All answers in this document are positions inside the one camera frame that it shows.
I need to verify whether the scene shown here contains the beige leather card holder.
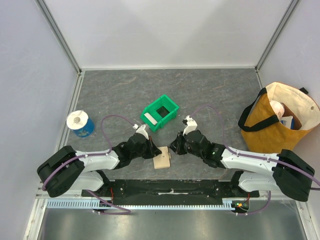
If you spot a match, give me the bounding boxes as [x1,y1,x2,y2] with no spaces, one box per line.
[153,146,171,170]

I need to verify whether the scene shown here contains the green plastic bin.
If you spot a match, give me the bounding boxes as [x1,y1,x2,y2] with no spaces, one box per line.
[140,94,180,132]

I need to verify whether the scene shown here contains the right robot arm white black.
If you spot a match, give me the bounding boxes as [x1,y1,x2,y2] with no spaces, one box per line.
[169,130,315,202]

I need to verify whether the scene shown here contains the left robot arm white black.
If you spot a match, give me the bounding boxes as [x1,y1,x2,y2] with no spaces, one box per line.
[36,133,162,198]

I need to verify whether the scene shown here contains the credit card stack in bin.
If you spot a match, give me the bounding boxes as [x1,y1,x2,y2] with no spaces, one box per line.
[143,112,158,126]

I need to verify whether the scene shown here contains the toilet paper roll blue wrapper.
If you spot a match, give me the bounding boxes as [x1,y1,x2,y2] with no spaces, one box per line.
[66,110,95,138]

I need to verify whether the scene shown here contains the mustard canvas tote bag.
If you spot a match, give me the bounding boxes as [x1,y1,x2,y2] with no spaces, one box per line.
[238,82,320,153]

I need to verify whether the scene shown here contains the items inside tote bag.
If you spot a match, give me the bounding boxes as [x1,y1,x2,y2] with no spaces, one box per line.
[269,100,302,130]

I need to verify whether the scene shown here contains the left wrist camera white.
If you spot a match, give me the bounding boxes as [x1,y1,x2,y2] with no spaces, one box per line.
[132,123,149,138]

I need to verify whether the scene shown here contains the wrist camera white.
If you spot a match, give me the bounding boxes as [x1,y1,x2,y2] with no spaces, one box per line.
[182,115,198,135]
[132,123,149,138]

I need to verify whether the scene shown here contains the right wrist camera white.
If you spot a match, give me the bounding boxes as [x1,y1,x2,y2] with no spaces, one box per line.
[182,115,198,135]

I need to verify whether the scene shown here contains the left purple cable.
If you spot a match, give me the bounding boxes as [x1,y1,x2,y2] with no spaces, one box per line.
[41,114,140,216]

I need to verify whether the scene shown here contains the purple cable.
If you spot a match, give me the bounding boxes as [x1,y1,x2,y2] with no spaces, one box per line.
[41,114,140,216]
[188,104,320,217]

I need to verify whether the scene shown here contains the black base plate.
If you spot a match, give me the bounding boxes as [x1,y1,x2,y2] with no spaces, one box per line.
[94,179,260,206]

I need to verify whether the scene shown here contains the slotted cable duct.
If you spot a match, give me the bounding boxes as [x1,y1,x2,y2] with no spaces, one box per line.
[46,197,251,210]

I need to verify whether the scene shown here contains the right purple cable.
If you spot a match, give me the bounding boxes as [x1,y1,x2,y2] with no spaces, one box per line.
[188,104,320,217]

